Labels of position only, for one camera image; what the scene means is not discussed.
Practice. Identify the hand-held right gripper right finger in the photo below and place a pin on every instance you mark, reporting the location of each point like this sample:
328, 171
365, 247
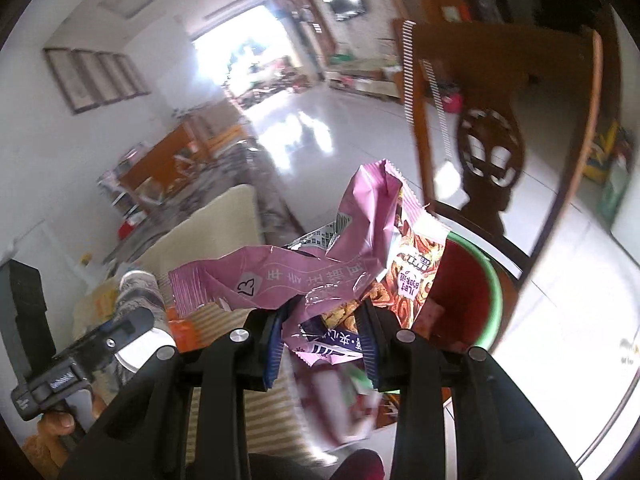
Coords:
371, 347

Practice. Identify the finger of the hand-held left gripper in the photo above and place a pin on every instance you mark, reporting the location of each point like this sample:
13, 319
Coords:
109, 342

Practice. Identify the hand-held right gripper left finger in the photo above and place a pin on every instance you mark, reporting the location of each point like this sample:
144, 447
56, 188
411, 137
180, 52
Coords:
272, 347

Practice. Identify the pink snack wrapper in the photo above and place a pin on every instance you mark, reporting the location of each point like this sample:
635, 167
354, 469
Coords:
300, 275

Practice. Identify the red basin with green rim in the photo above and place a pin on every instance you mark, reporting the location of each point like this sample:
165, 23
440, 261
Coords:
465, 285

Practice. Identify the person's left hand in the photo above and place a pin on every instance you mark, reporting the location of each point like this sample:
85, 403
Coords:
56, 422

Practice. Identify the yellow snack packet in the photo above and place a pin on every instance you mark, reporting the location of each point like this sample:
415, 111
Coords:
106, 300

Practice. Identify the orange snack packet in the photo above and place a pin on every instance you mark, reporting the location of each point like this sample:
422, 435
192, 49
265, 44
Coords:
182, 332

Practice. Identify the small yellow bottle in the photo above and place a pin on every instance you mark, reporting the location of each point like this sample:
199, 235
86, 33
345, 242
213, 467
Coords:
86, 260

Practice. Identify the black box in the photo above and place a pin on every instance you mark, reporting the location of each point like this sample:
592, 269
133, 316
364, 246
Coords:
25, 300

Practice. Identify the red container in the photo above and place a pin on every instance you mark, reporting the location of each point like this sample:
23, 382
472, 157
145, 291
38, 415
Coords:
131, 230

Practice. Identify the beige woven mat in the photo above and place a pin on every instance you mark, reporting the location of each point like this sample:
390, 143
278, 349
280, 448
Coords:
220, 220

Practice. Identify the white metal rack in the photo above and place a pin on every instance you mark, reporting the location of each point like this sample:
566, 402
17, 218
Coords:
117, 192

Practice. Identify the wooden bench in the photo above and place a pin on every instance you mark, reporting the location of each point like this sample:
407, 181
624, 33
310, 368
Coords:
165, 155

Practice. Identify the low television cabinet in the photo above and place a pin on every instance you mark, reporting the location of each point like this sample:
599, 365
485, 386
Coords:
362, 80

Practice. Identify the green white bag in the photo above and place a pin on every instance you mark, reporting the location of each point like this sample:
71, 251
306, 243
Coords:
616, 190

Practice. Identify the yellow sack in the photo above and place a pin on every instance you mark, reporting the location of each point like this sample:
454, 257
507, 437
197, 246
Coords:
600, 152

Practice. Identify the carved wooden chair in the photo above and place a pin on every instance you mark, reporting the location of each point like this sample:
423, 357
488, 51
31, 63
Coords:
490, 50

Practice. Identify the dark framed wall picture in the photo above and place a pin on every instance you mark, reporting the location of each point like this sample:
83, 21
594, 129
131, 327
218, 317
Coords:
132, 74
94, 76
67, 80
115, 74

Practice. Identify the wall television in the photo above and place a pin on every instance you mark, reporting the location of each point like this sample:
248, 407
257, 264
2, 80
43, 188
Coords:
345, 4

